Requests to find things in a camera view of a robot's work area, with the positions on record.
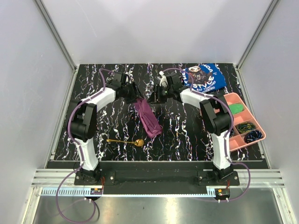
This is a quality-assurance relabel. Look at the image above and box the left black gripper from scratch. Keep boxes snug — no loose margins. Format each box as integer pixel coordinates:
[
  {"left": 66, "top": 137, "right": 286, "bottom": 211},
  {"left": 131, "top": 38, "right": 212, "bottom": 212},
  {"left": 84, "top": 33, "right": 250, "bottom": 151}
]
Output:
[{"left": 121, "top": 81, "right": 144, "bottom": 104}]

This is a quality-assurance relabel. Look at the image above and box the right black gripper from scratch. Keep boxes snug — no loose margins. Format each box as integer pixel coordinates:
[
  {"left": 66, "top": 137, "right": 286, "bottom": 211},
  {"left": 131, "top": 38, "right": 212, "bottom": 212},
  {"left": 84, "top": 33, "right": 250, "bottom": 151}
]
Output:
[{"left": 146, "top": 84, "right": 173, "bottom": 105}]

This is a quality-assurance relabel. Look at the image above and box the magenta cloth napkin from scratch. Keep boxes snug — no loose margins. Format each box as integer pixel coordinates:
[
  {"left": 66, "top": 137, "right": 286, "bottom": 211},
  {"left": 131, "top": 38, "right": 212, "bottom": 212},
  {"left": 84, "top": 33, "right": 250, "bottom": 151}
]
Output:
[{"left": 134, "top": 98, "right": 162, "bottom": 138}]

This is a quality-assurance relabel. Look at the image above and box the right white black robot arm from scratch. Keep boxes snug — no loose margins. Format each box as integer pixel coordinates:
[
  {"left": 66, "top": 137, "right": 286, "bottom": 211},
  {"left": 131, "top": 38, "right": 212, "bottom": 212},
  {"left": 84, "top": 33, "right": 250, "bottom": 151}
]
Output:
[{"left": 148, "top": 71, "right": 234, "bottom": 185}]

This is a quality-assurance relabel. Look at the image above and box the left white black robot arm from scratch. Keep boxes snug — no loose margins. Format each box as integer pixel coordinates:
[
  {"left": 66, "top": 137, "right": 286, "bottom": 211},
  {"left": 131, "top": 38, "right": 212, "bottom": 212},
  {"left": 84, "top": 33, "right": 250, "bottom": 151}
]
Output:
[{"left": 67, "top": 69, "right": 142, "bottom": 185}]

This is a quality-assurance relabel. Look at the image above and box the gold spoon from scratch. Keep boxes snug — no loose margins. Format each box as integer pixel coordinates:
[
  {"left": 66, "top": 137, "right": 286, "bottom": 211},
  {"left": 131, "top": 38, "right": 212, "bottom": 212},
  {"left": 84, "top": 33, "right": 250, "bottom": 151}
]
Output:
[{"left": 106, "top": 139, "right": 144, "bottom": 147}]

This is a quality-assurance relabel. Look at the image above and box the blue printed cloth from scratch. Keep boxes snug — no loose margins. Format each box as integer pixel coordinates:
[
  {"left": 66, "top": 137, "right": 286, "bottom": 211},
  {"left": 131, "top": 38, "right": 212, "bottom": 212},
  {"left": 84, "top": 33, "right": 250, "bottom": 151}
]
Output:
[{"left": 182, "top": 63, "right": 227, "bottom": 93}]

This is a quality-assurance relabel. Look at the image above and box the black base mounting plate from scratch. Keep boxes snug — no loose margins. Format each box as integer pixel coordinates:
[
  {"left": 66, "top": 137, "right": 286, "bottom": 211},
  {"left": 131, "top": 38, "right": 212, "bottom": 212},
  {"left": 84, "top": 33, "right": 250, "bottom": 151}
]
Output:
[{"left": 74, "top": 161, "right": 240, "bottom": 196}]

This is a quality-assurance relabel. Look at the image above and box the green object in tray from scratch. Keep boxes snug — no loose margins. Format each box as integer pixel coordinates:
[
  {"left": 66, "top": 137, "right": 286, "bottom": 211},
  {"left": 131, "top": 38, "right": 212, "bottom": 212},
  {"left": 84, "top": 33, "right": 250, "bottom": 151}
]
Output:
[{"left": 229, "top": 104, "right": 244, "bottom": 115}]

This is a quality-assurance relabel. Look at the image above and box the pink compartment tray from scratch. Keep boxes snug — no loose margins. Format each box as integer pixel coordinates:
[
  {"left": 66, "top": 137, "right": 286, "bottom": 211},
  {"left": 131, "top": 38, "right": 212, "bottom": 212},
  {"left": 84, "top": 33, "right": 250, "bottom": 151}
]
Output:
[{"left": 224, "top": 93, "right": 266, "bottom": 152}]

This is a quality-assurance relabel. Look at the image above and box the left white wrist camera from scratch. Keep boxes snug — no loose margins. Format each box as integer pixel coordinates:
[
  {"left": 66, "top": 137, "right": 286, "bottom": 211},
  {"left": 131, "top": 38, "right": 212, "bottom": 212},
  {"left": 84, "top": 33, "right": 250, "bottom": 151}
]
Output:
[{"left": 124, "top": 73, "right": 131, "bottom": 84}]

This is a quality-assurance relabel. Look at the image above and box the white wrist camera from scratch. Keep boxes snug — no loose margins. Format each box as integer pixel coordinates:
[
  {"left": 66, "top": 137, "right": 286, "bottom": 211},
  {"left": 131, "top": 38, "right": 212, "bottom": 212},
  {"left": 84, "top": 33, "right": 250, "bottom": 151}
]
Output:
[
  {"left": 159, "top": 71, "right": 168, "bottom": 88},
  {"left": 124, "top": 73, "right": 131, "bottom": 84}
]

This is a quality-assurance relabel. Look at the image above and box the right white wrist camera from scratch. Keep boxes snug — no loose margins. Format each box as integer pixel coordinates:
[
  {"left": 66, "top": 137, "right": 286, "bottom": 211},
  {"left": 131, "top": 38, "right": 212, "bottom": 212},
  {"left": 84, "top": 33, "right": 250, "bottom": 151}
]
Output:
[{"left": 159, "top": 71, "right": 168, "bottom": 88}]

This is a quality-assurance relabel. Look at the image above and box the left aluminium frame post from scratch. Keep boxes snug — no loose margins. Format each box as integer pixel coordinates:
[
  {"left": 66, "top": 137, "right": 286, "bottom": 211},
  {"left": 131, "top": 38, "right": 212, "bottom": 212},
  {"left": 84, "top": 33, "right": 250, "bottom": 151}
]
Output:
[{"left": 33, "top": 0, "right": 77, "bottom": 71}]

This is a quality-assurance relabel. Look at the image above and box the aluminium frame post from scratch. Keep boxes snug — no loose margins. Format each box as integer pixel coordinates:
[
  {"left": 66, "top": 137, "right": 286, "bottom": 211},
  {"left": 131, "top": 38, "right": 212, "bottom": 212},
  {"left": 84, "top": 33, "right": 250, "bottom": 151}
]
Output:
[
  {"left": 33, "top": 0, "right": 77, "bottom": 71},
  {"left": 235, "top": 0, "right": 280, "bottom": 69}
]

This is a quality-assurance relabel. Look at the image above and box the yellow black cable bundle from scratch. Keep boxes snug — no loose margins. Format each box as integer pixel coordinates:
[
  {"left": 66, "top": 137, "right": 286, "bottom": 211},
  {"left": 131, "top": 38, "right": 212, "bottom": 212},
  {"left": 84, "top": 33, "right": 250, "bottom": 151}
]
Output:
[{"left": 235, "top": 122, "right": 256, "bottom": 134}]

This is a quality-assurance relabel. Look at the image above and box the blue black cable bundle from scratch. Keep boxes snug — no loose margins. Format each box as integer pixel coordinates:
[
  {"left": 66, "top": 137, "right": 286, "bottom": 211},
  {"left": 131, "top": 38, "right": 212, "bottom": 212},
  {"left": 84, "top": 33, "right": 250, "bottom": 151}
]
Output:
[{"left": 244, "top": 130, "right": 263, "bottom": 143}]

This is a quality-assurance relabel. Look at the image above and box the front aluminium rail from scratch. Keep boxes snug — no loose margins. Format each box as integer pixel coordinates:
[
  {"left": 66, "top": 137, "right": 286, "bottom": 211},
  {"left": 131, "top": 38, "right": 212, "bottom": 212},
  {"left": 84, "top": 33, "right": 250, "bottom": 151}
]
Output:
[{"left": 33, "top": 169, "right": 285, "bottom": 188}]

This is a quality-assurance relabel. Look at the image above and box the right aluminium frame post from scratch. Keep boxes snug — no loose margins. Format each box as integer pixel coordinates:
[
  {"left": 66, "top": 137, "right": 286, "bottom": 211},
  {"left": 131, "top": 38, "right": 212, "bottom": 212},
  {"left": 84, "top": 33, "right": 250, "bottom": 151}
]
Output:
[{"left": 235, "top": 0, "right": 280, "bottom": 69}]

